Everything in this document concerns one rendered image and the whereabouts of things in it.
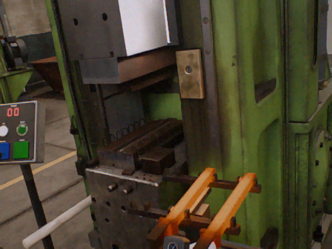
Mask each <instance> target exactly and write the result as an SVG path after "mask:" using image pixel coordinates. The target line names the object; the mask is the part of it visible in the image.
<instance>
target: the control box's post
mask: <svg viewBox="0 0 332 249"><path fill-rule="evenodd" d="M20 167H21V171H22V174H23V178H24V181H25V184H26V187H27V191H28V195H29V198H30V202H31V205H32V208H33V212H34V215H35V218H36V220H37V224H38V225H39V226H43V225H46V224H47V223H46V219H45V217H44V214H43V211H42V207H41V204H40V200H39V195H38V193H37V189H36V185H35V182H34V177H33V173H32V170H31V166H30V164H20ZM42 241H43V245H44V249H53V245H52V241H51V239H50V235H48V236H47V237H45V238H43V239H42Z"/></svg>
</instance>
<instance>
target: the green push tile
mask: <svg viewBox="0 0 332 249"><path fill-rule="evenodd" d="M28 157H29V142H14V155H13V158H14V159H23V158H28Z"/></svg>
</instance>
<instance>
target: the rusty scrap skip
mask: <svg viewBox="0 0 332 249"><path fill-rule="evenodd" d="M57 60H58V59H57V56H56V57H52V58H47V59H42V60H37V61H34V62H29V63H28V64H31V66H32V67H33V68H34V69H35V70H36V71H37V72H38V73H39V75H40V76H41V77H42V78H43V79H44V80H45V81H46V82H47V83H48V85H49V86H50V87H51V88H52V89H53V90H55V91H54V92H55V94H58V95H60V94H64V92H63V86H62V81H61V77H60V72H59V67H58V61H57Z"/></svg>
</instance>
